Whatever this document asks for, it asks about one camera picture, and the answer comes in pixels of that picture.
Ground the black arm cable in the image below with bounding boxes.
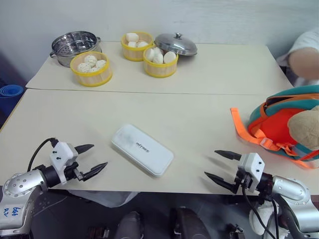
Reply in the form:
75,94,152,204
241,183,281,239
26,137,60,172

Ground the white rectangular case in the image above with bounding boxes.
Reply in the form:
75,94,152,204
111,123,174,178

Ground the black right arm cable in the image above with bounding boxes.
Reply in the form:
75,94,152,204
241,183,281,239

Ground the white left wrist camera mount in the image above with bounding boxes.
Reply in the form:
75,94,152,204
49,141,79,184

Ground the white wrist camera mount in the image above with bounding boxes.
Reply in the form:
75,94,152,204
49,141,79,184
237,152,266,193

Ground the person's white shirt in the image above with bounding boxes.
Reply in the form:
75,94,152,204
275,27,319,87

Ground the white fluffy padding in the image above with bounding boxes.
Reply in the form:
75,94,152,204
249,199,283,236

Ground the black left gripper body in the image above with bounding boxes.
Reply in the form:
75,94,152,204
64,161,86,182

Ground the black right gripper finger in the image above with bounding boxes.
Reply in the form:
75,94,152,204
214,150,242,161
204,171,237,194

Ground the dark rounded shape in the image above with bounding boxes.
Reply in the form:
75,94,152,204
116,211,146,239

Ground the small yellow-rimmed bamboo steamer basket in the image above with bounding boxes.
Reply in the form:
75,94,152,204
143,46,179,79
121,31,155,62

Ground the white plastic bag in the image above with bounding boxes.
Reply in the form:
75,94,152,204
66,190,137,208

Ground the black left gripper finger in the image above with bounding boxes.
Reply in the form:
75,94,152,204
74,143,95,155
83,162,109,181

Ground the stainless steel steamer pot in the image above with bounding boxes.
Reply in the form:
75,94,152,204
49,31,103,68

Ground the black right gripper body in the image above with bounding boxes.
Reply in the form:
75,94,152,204
232,169,251,195

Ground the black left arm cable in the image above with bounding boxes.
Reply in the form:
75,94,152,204
26,137,60,172

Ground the teal and orange backpack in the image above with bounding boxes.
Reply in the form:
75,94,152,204
230,84,319,170

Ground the blue rolled foam mat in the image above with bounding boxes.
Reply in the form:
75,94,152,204
0,84,25,113

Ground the stainless steel pot lid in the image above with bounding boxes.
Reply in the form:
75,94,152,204
154,32,198,57

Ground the large yellow-rimmed bamboo steamer basket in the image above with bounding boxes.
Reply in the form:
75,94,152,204
70,51,113,88

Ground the tan plush toy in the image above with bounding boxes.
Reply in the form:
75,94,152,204
287,105,319,151

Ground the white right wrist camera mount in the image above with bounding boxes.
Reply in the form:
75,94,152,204
237,152,266,193

